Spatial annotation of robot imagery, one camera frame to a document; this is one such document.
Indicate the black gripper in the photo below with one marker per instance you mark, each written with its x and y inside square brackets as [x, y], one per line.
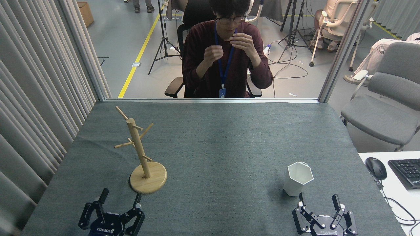
[108, 223]
[326, 227]

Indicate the white hexagonal cup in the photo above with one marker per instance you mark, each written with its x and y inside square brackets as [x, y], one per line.
[293, 186]

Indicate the wooden cup rack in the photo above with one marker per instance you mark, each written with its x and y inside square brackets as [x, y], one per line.
[147, 180]

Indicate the person's right hand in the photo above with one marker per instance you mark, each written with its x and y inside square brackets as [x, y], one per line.
[213, 54]

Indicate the person's left hand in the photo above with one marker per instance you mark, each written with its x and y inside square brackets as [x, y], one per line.
[244, 44]

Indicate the black computer mouse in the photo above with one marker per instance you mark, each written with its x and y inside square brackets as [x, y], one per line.
[376, 167]

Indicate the white desk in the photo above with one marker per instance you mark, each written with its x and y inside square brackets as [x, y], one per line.
[398, 203]

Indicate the black keyboard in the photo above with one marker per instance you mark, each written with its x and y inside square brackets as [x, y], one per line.
[407, 172]

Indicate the grey table cloth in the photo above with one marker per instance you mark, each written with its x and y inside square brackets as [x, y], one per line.
[223, 147]

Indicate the grey padded chair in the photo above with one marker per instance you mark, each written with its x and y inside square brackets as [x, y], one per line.
[384, 108]

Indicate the grey pleated curtain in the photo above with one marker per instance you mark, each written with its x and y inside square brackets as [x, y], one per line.
[36, 98]
[398, 16]

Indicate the black office chair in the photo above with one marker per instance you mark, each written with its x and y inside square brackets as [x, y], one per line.
[174, 88]

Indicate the person in pale trousers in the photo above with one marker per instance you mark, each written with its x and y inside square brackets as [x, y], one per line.
[374, 57]

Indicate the white power strip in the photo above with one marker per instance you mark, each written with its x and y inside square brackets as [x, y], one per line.
[267, 49]

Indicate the black tripod stand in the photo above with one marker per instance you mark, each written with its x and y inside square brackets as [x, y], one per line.
[293, 32]
[163, 39]

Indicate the seated person behind white chair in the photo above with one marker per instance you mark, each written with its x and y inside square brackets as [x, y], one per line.
[323, 23]

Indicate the white office chair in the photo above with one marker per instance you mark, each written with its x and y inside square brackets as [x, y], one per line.
[338, 19]

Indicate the cardboard box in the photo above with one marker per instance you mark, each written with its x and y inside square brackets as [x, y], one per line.
[86, 13]

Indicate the standing person's feet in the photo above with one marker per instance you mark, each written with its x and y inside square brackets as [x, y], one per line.
[142, 8]

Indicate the silver post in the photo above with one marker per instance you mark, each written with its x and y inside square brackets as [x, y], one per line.
[343, 52]
[88, 55]

